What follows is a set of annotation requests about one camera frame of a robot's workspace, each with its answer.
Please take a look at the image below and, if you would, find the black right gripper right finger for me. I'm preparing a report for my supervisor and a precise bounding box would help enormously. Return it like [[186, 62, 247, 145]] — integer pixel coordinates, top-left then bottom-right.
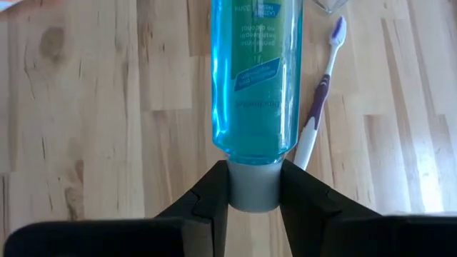
[[279, 158, 457, 257]]

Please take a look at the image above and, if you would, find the purple white toothbrush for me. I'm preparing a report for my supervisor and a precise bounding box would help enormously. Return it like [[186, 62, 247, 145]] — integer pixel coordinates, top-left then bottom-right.
[[292, 16, 348, 171]]

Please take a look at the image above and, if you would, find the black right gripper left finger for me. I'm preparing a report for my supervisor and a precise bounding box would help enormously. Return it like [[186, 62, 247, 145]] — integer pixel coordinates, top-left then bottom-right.
[[2, 159, 230, 257]]

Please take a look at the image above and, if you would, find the blue mouthwash bottle white cap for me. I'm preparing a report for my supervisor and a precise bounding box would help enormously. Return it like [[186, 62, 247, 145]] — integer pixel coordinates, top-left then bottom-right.
[[210, 0, 304, 214]]

